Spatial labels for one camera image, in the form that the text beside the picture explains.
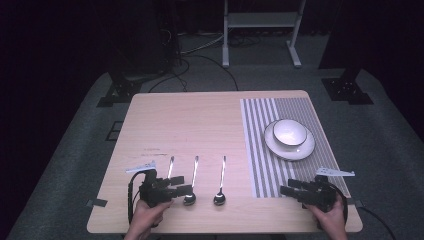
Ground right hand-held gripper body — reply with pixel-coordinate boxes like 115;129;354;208
298;167;356;214

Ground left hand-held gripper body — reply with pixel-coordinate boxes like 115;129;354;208
125;160;175;208

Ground metal spoon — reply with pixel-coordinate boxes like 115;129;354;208
166;155;175;180
213;155;228;207
182;155;200;207

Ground person's left hand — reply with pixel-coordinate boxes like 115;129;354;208
126;199;175;236

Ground person's right hand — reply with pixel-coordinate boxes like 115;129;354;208
304;195;348;234

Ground white plate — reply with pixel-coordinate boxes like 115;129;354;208
263;119;316;162

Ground grey striped placemat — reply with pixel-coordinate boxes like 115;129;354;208
239;97;351;199

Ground grey tape piece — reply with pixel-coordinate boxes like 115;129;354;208
346;197;365;209
85;198;109;208

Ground white bowl with dark rim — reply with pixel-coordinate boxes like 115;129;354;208
272;118;309;148

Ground floor socket plate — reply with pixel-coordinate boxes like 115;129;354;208
105;120;125;142

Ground black stand base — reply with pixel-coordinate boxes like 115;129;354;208
321;68;375;106
96;69;144;109

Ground dark equipment cabinet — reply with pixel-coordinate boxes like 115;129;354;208
108;0;183;76

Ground white metal stand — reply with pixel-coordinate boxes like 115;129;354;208
221;0;307;70

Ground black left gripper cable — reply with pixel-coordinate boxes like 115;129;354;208
127;170;148;225

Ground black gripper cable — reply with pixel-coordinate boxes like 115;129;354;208
328;182;350;228
127;170;148;225

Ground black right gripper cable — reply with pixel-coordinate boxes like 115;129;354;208
328;182;350;228

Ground black floor cable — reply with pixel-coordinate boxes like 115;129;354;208
147;54;240;94

